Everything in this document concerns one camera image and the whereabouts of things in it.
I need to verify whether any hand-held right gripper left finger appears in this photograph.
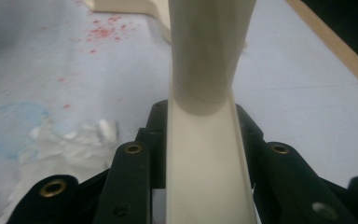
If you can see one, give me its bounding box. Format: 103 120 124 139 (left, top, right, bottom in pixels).
92 99 170 224

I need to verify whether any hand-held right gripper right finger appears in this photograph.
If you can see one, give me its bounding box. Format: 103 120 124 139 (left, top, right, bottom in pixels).
235 104 358 224

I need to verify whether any pile of white paper scraps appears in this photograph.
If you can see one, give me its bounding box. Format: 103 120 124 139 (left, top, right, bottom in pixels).
0 117 121 219

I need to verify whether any cream hand brush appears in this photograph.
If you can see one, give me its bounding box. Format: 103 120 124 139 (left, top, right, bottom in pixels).
165 0 258 224

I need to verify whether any cream plastic dustpan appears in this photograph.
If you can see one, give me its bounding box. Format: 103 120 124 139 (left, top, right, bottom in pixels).
83 0 172 44

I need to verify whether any wooden table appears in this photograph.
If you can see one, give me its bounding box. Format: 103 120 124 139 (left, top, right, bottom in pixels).
284 0 358 98

